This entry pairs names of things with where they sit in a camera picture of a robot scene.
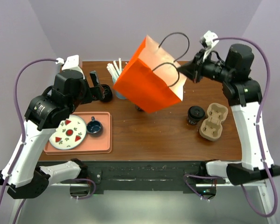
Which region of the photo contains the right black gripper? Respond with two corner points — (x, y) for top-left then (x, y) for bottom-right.
(177, 49), (233, 84)

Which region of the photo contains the orange paper gift bag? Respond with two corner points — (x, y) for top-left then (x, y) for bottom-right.
(113, 35), (187, 113)

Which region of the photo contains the black coffee cup lid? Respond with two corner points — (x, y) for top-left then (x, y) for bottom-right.
(188, 105), (205, 120)

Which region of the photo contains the brown takeout coffee cup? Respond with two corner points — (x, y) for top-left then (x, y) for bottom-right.
(187, 117), (202, 126)

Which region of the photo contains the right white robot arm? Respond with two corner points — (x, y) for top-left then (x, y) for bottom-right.
(177, 43), (280, 185)

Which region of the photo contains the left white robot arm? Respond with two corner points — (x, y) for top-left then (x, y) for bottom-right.
(0, 69), (104, 199)

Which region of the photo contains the black coffee cup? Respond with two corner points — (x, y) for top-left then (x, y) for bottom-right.
(135, 105), (144, 112)

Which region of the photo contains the white wrapped straws bundle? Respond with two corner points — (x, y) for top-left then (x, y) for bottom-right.
(106, 57), (129, 81)

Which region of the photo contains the stack of black lids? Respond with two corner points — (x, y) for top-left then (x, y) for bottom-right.
(100, 84), (113, 103)

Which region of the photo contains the blue straw holder cup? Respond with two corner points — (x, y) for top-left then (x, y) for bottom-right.
(112, 77), (126, 99)

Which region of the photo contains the dark blue mug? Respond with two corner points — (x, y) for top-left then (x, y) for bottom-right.
(86, 116), (103, 137)

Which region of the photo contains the white fruit pattern plate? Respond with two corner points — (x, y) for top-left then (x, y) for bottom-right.
(49, 115), (87, 150)

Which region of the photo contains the cardboard cup carrier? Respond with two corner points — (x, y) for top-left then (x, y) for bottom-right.
(199, 103), (228, 141)

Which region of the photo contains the pink plastic tray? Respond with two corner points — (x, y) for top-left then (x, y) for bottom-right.
(44, 112), (112, 155)

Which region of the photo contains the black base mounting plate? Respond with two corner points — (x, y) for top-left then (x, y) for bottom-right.
(32, 160), (226, 196)

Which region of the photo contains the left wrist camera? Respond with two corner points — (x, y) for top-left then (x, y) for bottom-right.
(53, 55), (85, 95)

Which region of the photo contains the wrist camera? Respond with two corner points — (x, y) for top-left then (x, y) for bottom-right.
(53, 55), (85, 95)
(200, 30), (219, 60)

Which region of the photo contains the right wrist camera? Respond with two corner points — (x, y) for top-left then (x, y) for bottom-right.
(200, 30), (219, 60)

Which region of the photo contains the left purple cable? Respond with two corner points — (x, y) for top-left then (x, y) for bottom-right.
(0, 58), (97, 224)

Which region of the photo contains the purple cable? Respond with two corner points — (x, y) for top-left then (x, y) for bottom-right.
(183, 36), (278, 218)
(0, 58), (97, 224)

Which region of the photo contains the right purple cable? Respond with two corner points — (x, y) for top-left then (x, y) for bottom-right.
(183, 36), (278, 218)

